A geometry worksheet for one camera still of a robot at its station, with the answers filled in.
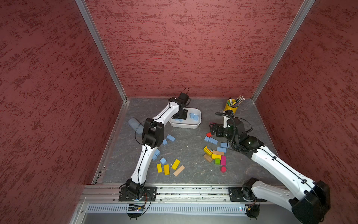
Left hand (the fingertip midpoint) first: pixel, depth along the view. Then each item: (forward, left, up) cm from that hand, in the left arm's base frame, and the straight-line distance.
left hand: (181, 118), depth 101 cm
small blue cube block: (+2, +1, -4) cm, 4 cm away
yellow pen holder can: (+8, -36, +4) cm, 37 cm away
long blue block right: (-16, -23, -4) cm, 28 cm away
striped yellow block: (-24, -18, -3) cm, 30 cm away
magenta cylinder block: (-35, -27, -5) cm, 44 cm away
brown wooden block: (-28, -17, -4) cm, 33 cm away
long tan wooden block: (-36, +1, -4) cm, 36 cm away
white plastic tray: (-2, -6, -3) cm, 7 cm away
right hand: (-17, -21, +14) cm, 30 cm away
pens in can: (+8, -40, +8) cm, 42 cm away
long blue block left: (-14, +7, -4) cm, 16 cm away
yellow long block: (-32, +3, -4) cm, 33 cm away
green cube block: (-31, -23, -3) cm, 38 cm away
